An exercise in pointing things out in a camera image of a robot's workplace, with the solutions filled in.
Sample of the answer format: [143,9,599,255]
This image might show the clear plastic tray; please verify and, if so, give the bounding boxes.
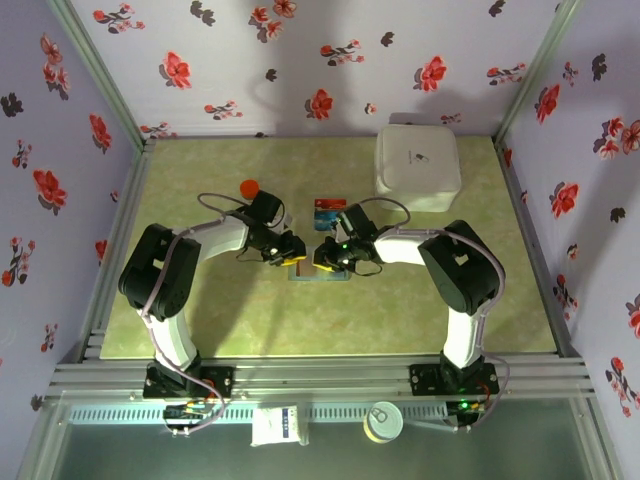
[287,258,352,283]

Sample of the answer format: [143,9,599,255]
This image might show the clear acrylic card box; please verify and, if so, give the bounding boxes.
[310,197,350,235]

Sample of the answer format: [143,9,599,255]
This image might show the white square storage box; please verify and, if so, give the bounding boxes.
[373,123,463,213]

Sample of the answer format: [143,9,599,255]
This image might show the tin can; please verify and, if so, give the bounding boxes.
[362,401,404,444]

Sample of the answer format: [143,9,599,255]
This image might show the white paper packet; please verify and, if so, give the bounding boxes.
[249,405,301,447]

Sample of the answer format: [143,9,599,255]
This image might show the thin black right gripper cable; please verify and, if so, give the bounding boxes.
[349,258,384,279]

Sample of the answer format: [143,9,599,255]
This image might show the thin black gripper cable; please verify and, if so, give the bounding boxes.
[233,248,271,265]
[349,258,384,279]

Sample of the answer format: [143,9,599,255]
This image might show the thin black left gripper cable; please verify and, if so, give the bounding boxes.
[233,248,271,265]

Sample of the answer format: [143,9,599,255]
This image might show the grey left arm cable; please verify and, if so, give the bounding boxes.
[139,193,254,435]

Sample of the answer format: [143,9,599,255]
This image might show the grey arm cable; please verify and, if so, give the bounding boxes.
[139,193,254,435]
[355,197,512,431]

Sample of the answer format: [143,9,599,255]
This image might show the aluminium frame rail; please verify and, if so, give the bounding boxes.
[79,138,154,361]
[47,353,596,401]
[493,134,586,359]

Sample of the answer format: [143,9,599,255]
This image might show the grey right arm cable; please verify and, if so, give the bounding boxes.
[355,197,512,431]

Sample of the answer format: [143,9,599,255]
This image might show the grey slotted cable duct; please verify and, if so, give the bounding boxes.
[68,403,451,424]

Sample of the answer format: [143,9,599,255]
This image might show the aluminium frame post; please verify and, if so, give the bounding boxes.
[47,0,149,146]
[493,0,586,144]

